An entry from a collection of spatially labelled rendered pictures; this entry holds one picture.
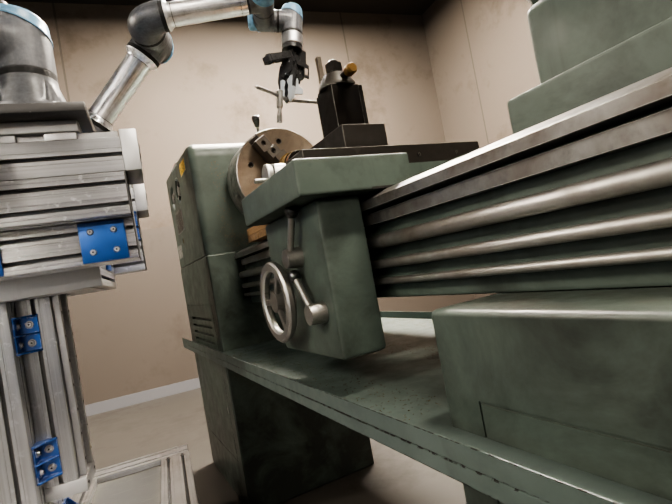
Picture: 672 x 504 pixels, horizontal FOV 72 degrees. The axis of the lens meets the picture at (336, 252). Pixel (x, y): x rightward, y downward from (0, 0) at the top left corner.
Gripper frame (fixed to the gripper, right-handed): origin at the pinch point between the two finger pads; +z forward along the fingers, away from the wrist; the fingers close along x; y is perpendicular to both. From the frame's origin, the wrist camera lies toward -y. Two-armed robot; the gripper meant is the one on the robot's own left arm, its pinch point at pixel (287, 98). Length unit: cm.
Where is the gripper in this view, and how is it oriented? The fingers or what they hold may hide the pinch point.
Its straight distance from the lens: 172.1
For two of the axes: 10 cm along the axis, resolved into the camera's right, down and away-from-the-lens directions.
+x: -7.2, 0.9, 6.9
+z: 0.1, 9.9, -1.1
